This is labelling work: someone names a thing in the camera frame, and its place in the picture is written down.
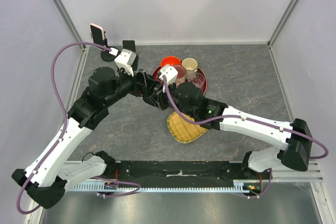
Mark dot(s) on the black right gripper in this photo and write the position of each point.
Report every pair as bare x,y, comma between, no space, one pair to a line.
162,97

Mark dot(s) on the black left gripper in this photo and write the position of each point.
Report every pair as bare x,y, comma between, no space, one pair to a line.
145,89

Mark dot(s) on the black folding phone stand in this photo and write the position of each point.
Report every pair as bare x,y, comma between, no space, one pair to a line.
130,45

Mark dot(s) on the pink-cased smartphone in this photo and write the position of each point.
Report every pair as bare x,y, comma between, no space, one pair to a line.
98,34

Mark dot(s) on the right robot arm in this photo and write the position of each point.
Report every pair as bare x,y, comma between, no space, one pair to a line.
290,142

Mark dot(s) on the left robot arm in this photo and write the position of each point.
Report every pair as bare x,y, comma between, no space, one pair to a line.
44,180

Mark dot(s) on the round red tray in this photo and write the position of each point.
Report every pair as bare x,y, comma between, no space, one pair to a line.
199,70

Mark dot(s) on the pink floral mug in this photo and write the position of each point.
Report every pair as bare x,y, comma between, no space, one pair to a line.
181,74

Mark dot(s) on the woven bamboo mat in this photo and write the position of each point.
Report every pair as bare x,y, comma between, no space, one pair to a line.
182,131

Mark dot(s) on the orange bowl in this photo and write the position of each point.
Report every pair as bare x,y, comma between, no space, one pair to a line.
170,60

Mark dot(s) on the clear glass tumbler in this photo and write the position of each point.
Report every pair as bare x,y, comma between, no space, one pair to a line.
198,80

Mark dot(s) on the cream cup with dark rim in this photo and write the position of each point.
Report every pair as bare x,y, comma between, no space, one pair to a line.
191,66

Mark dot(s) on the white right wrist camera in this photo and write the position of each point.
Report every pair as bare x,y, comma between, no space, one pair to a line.
169,72

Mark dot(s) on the grey slotted cable duct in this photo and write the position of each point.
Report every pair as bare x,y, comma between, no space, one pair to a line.
99,186

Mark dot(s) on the aluminium frame rail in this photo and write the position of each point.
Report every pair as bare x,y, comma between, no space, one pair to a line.
286,175

